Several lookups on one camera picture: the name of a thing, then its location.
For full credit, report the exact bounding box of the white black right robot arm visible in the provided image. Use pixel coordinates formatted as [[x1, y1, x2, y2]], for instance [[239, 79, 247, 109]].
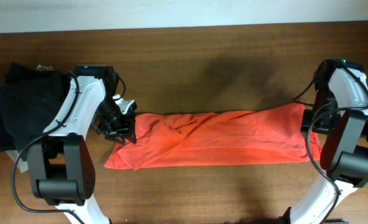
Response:
[[278, 58, 368, 224]]

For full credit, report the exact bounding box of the orange soccer t-shirt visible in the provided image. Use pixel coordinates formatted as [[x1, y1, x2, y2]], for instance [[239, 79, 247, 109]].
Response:
[[104, 103, 309, 170]]

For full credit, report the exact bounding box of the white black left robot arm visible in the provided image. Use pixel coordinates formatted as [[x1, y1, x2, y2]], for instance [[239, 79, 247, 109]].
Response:
[[26, 65, 136, 223]]

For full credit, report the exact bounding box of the black folded shirt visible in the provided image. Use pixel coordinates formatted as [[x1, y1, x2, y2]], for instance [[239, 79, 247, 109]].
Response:
[[0, 63, 77, 152]]

